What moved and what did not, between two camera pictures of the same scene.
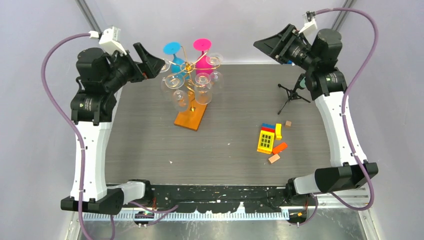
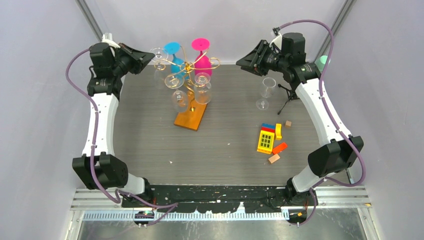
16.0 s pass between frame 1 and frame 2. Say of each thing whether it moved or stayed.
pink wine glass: stayed
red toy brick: stayed
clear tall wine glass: moved
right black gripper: moved
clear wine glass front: stayed
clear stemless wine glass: stayed
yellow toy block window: stayed
